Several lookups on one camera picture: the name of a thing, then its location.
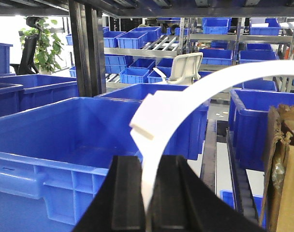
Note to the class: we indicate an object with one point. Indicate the black shelf upright post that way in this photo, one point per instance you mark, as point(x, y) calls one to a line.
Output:
point(87, 34)

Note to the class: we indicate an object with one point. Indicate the blue bin behind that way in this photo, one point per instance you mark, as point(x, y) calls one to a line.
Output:
point(188, 139)

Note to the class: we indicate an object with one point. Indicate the white curved PVC pipe piece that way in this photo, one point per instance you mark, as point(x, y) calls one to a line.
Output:
point(161, 113)

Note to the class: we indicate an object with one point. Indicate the black office chair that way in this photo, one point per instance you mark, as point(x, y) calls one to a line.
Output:
point(27, 65)

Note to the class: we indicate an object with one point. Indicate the large blue plastic bin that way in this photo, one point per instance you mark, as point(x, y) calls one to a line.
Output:
point(54, 159)

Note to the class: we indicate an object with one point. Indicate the blue bin at right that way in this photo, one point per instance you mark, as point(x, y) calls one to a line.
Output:
point(248, 122)

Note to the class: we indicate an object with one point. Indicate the white plastic chair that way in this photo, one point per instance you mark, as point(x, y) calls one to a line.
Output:
point(185, 69)

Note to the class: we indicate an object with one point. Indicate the blue bin at left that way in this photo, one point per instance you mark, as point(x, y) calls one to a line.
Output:
point(22, 92)

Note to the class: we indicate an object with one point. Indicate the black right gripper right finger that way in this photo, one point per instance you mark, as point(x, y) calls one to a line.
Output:
point(182, 202)

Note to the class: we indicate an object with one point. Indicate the green potted plant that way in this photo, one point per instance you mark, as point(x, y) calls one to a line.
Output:
point(48, 48)

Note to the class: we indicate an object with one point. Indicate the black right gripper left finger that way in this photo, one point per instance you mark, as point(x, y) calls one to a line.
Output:
point(118, 205)

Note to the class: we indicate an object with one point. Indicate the torn cardboard box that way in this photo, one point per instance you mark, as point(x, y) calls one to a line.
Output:
point(277, 209)

